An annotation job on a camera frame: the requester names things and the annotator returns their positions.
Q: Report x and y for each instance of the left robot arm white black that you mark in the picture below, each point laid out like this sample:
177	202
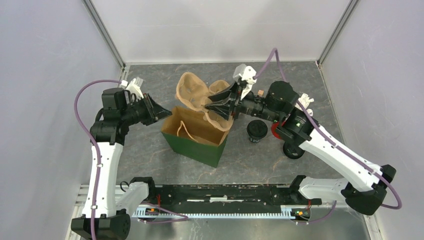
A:
103	216

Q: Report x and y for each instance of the brown paper bag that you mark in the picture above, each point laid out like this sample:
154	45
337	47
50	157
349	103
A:
191	125

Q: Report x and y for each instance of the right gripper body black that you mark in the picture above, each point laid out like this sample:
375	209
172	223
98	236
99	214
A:
252	105

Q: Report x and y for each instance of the black coffee cup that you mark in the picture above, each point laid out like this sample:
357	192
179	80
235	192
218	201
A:
255	138

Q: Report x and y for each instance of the cardboard cup carrier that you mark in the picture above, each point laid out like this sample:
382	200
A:
194	94

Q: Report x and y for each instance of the red cup holder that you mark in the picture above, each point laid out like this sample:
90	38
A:
277	129

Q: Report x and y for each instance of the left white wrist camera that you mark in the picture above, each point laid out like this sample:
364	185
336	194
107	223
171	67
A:
133	86

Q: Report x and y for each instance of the green mat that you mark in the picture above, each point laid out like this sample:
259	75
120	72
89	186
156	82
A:
204	153

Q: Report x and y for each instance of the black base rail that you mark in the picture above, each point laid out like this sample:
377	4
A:
227	198

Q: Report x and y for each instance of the black cup lid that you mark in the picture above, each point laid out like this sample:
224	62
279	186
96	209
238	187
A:
257	129
292	151

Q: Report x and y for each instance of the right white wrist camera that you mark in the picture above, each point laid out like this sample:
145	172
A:
244	76

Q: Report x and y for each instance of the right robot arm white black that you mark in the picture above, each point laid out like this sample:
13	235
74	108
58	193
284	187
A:
363	185

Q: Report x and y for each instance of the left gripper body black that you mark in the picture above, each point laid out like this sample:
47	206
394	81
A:
138	112

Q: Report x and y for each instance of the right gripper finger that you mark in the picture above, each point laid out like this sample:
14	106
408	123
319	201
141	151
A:
230	93
224	109

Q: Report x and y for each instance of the small wooden cube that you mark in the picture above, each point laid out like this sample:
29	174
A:
260	93

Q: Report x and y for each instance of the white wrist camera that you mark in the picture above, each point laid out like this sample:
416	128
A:
244	76
133	86

